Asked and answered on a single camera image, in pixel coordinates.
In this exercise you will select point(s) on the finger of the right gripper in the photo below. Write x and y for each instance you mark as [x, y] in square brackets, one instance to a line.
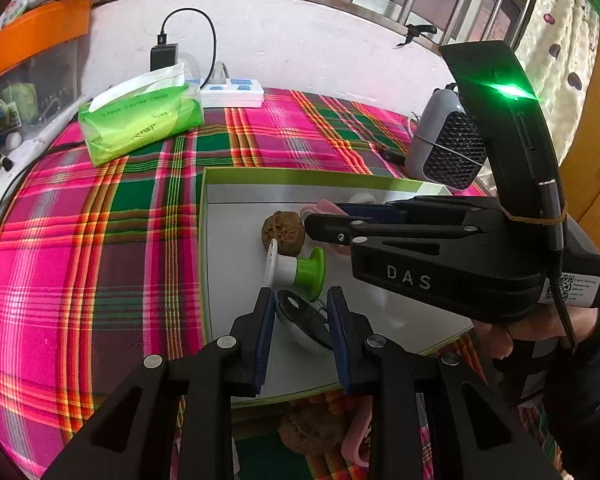
[330, 228]
[388, 213]

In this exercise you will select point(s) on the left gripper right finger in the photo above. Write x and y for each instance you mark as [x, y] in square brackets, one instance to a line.
[472, 433]

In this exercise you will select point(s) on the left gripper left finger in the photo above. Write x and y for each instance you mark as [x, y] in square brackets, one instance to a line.
[184, 401]

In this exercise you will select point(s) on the pink cable clip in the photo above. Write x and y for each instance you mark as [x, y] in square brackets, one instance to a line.
[326, 207]
[355, 447]

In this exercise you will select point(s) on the white mushroom knob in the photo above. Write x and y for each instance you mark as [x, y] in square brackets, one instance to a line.
[362, 199]

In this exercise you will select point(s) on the brown walnut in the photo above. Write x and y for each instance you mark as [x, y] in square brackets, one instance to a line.
[287, 228]
[311, 431]

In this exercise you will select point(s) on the green white spool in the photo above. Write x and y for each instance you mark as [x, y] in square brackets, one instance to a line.
[307, 274]

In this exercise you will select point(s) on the black round disc gadget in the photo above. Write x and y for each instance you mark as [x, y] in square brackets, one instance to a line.
[305, 325]

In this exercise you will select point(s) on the person's right hand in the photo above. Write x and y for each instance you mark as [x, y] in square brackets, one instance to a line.
[542, 324]

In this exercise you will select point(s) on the grey mini heater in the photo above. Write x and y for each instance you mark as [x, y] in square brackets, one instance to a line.
[446, 147]

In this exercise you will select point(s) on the green white cardboard box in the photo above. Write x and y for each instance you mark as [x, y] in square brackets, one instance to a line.
[234, 265]

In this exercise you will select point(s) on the white power strip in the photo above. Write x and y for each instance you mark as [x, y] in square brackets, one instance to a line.
[223, 91]

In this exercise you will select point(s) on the floral curtain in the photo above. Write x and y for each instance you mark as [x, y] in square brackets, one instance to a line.
[558, 52]

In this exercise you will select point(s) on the green tissue pack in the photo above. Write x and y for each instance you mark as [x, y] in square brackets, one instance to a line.
[140, 111]

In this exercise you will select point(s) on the clear plastic storage bin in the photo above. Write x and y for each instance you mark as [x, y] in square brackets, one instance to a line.
[37, 90]

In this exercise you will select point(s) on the orange bin lid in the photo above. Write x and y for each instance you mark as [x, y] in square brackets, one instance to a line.
[41, 29]

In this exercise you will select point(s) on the black charger with cable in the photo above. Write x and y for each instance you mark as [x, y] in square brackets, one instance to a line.
[166, 53]

